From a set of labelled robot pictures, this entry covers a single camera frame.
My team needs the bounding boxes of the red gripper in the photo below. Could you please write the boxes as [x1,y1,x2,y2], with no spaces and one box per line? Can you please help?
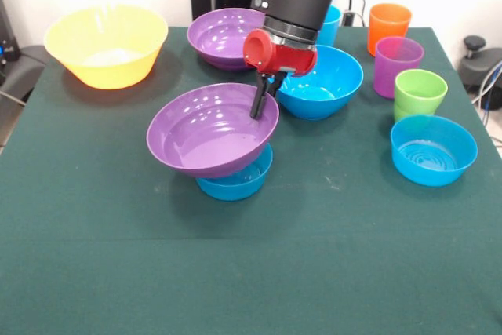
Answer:
[242,28,318,120]

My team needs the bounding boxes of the purple bowl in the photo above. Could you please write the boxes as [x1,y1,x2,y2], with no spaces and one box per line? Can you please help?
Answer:
[186,7,270,72]
[146,82,281,179]

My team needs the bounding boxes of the small blue bowl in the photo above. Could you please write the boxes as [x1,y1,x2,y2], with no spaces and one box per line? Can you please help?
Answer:
[195,142,275,202]
[390,115,479,188]

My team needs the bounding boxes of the large deep blue bowl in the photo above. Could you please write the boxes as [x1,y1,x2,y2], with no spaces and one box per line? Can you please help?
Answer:
[276,44,365,122]

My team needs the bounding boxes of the blue cup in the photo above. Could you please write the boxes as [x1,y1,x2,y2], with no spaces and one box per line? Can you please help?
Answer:
[315,5,342,48]

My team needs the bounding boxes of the black power strip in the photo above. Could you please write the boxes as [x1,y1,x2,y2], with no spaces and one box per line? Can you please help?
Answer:
[341,9,368,27]

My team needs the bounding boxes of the purple cup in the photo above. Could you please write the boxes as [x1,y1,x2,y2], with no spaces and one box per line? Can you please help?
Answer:
[373,35,425,100]

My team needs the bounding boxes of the green cup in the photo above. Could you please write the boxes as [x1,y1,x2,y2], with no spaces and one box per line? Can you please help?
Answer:
[394,69,449,116]
[393,102,413,123]

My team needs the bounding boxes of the orange cup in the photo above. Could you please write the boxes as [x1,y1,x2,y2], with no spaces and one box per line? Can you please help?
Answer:
[367,2,413,57]

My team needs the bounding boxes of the dark green tablecloth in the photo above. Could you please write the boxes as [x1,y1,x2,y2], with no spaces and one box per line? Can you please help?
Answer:
[0,27,502,335]

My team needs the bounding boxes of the yellow bowl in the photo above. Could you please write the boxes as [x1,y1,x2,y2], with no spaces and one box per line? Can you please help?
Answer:
[42,4,169,89]

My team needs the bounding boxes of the black knobbed equipment base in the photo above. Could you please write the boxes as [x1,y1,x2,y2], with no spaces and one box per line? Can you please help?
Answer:
[457,35,502,89]

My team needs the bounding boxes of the black electronic device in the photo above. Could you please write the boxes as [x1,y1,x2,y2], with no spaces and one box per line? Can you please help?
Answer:
[0,0,21,64]

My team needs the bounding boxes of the white cable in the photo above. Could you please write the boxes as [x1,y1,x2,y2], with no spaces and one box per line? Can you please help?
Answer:
[471,87,502,107]
[0,89,27,107]

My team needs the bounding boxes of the blue cable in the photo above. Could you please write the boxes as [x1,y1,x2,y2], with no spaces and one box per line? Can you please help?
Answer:
[478,60,502,124]

